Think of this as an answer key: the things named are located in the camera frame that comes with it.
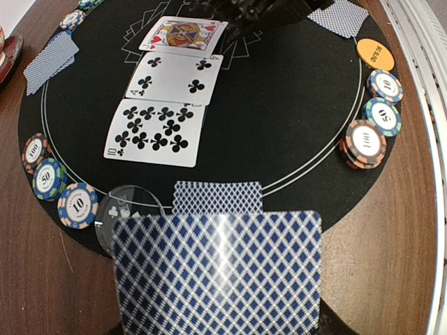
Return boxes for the grey playing card deck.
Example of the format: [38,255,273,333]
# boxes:
[112,210,321,334]

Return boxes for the grey dealer button disc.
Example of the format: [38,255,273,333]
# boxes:
[94,185,165,256]

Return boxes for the blue patterned card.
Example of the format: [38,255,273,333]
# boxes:
[103,98,205,168]

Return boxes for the green chips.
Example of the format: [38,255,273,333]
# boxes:
[78,0,103,10]
[362,98,402,137]
[32,158,68,202]

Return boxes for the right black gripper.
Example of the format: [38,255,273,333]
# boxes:
[189,0,333,42]

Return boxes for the front aluminium rail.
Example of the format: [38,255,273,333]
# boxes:
[379,1,446,334]

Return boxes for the black round poker mat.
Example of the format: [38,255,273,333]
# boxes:
[17,0,404,259]

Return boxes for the orange black chips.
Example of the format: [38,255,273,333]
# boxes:
[22,133,51,174]
[339,119,387,170]

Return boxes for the jack of hearts card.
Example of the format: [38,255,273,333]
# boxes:
[138,16,228,58]

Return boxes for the dark red saucer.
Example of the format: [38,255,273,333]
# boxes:
[0,34,24,83]

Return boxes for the orange big blind button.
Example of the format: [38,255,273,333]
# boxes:
[356,38,395,71]

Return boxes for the four of clubs card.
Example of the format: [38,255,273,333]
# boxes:
[125,52,224,105]

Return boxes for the blue cream chips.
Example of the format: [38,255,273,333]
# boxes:
[367,69,404,105]
[57,182,98,230]
[59,10,85,30]

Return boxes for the single grey playing card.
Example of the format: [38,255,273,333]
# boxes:
[24,31,79,96]

